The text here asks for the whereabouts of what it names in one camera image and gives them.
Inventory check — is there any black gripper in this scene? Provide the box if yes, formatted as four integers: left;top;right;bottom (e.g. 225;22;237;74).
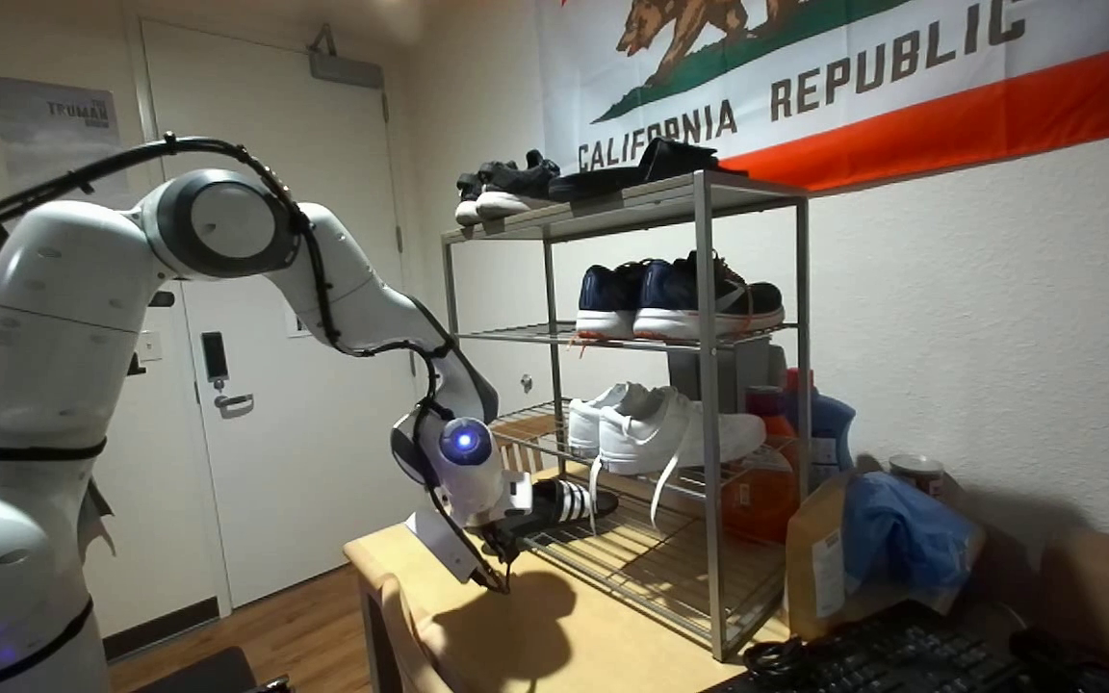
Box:
479;493;546;572

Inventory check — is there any black slide with white stripes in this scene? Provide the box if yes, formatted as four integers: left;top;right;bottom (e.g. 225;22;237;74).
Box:
520;473;624;534

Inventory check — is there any plain black slide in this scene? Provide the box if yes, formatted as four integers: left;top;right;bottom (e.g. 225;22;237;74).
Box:
559;134;724;210

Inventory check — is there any grey metal shoe rack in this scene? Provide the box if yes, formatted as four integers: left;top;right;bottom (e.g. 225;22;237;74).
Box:
439;165;817;665

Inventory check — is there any white door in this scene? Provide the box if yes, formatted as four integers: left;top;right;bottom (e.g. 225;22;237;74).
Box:
140;17;429;615

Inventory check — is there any navy blue sneaker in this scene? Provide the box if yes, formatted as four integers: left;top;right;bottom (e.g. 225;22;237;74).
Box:
629;250;789;346
573;257;662;346

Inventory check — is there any orange detergent bottle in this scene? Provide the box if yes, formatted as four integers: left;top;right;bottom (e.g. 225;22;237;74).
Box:
722;416;805;547

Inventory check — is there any brown cardboard box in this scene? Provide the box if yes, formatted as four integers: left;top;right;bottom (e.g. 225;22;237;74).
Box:
781;463;988;646

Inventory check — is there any black sneaker with white sole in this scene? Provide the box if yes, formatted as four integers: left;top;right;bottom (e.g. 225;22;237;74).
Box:
474;147;572;224
451;164;508;234

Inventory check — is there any blue red sneaker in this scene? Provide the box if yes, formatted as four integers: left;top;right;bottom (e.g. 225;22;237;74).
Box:
778;371;864;483

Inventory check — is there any black door keypad lock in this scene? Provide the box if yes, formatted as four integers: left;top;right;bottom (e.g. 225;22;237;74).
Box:
196;327;237;395

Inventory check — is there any light blue cloth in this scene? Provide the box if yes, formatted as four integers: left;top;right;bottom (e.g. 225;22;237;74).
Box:
840;469;984;601

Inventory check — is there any black keyboard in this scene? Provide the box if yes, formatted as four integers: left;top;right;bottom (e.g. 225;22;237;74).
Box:
736;601;1106;693

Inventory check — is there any grey door closer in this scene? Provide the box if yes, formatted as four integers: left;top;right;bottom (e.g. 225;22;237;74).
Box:
305;27;388;94

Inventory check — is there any California Republic flag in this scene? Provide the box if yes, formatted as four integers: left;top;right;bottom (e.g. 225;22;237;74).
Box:
538;0;1109;199

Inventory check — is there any paper sign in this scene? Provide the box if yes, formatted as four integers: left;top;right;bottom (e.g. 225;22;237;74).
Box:
0;74;122;180

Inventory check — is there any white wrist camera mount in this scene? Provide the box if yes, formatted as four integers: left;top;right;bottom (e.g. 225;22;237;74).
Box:
405;505;508;599

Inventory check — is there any silver door handle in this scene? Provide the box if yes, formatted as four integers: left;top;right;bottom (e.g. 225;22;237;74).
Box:
214;388;259;424

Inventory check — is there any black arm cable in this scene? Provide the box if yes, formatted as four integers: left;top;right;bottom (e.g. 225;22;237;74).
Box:
0;131;460;366

